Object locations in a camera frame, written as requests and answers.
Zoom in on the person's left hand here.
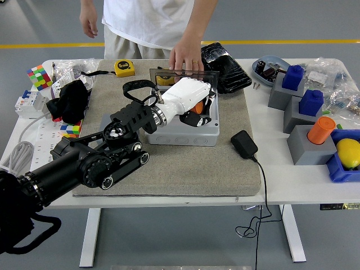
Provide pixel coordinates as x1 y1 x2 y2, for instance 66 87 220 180
168 42 205 75

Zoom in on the person's right hand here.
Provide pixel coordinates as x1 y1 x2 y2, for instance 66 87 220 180
79 10 98 39

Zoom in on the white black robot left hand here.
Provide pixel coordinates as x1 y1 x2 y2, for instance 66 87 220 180
160 77 218 128

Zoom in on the transparent hinged box lid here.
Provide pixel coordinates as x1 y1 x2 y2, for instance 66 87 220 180
148 68 221 96

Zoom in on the grey plastic junction box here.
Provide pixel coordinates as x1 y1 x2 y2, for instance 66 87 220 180
145 87 221 147

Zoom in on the white purple small box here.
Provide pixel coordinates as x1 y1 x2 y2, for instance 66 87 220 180
50 78 69 98

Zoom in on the blue block battery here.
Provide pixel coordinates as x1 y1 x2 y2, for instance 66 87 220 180
298 89 325 117
282 64 305 92

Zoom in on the yellow round tape measure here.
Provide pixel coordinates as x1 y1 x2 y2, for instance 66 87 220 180
156 73 178 87

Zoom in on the black glossy case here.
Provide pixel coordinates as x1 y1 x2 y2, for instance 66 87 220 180
199 42 253 95

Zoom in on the person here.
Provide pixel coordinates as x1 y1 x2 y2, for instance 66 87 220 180
101 0 197 60

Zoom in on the large colourful puzzle cube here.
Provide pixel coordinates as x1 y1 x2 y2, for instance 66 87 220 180
26 64 54 91

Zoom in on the grey-brown mat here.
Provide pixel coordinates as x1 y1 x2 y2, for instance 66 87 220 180
72 58 262 197

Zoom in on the black power adapter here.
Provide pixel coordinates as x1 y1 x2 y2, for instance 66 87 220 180
230 130 259 160

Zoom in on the black cloth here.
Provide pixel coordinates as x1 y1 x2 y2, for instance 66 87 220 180
46 79 89 124

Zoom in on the brown electronic component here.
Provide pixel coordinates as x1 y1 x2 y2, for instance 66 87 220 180
263 67 278 81

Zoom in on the blue-grey dish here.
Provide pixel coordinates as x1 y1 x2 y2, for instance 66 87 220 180
252 55 290 87

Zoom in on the white circuit breaker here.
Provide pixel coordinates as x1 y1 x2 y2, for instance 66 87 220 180
14 89 50 119

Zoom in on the small colourful puzzle cube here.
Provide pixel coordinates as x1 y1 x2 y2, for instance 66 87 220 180
60 119 84 138

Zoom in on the white power strip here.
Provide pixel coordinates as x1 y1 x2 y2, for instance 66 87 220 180
29 116 68 167

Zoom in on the clear plastic parts bag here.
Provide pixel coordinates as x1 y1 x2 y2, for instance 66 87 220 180
323 84 360 126
303 57 351 91

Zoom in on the yellow lemon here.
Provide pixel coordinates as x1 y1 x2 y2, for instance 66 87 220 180
336 138 360 170

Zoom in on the white table leg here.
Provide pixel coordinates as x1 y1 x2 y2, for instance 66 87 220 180
79 208 101 268
280 204 307 263

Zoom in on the blue plastic bin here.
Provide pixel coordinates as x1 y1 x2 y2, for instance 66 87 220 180
326 129 360 183

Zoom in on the black table control panel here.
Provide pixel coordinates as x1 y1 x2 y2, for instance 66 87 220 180
319 202 360 211

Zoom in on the yellow tape measure with strap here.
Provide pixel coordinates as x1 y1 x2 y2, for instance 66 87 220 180
80 60 136 78

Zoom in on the black adapter cord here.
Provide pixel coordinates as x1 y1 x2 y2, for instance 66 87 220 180
235 156 284 270

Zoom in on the white power cable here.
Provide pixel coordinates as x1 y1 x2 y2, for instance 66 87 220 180
0 112 53 177

